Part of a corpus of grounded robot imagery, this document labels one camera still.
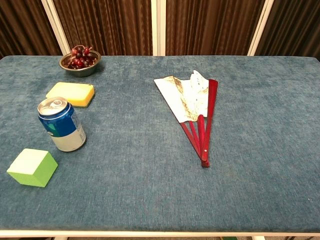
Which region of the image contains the dark red stick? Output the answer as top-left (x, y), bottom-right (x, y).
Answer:
top-left (153, 69), bottom-right (219, 169)

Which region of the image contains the blue fabric table cover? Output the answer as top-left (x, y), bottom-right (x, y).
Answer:
top-left (0, 55), bottom-right (320, 232)

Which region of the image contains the small metal bowl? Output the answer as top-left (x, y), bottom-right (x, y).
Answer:
top-left (58, 49), bottom-right (102, 78)

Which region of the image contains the yellow sponge block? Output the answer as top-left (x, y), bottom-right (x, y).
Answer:
top-left (45, 81), bottom-right (96, 109)

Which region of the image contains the blue and silver drink can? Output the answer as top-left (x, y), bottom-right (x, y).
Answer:
top-left (37, 96), bottom-right (87, 153)

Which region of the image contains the bunch of red grapes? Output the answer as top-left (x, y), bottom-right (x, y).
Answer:
top-left (66, 44), bottom-right (98, 70)

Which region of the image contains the brown pleated screen panel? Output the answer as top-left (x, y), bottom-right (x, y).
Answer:
top-left (247, 0), bottom-right (320, 61)
top-left (0, 0), bottom-right (68, 60)
top-left (46, 0), bottom-right (160, 56)
top-left (157, 0), bottom-right (275, 56)

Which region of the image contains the green and white cube block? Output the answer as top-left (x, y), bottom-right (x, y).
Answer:
top-left (6, 148), bottom-right (59, 188)

